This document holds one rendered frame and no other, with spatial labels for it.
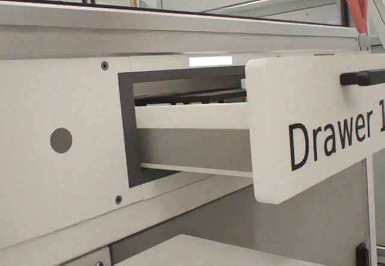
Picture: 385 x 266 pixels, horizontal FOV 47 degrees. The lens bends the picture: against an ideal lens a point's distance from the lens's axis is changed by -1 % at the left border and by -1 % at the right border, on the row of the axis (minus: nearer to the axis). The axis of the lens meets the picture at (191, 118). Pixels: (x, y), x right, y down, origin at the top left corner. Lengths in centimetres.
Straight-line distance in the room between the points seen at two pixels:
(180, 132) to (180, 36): 14
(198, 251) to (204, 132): 11
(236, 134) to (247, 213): 28
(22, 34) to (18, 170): 11
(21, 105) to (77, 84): 6
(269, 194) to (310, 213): 46
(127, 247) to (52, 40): 22
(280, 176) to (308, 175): 5
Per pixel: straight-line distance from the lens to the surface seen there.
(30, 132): 38
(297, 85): 37
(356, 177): 98
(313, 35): 77
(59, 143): 39
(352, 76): 44
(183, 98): 45
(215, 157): 38
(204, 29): 53
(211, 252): 42
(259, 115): 33
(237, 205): 61
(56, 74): 39
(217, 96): 44
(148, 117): 44
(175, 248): 43
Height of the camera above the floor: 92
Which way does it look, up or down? 5 degrees down
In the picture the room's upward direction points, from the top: 5 degrees counter-clockwise
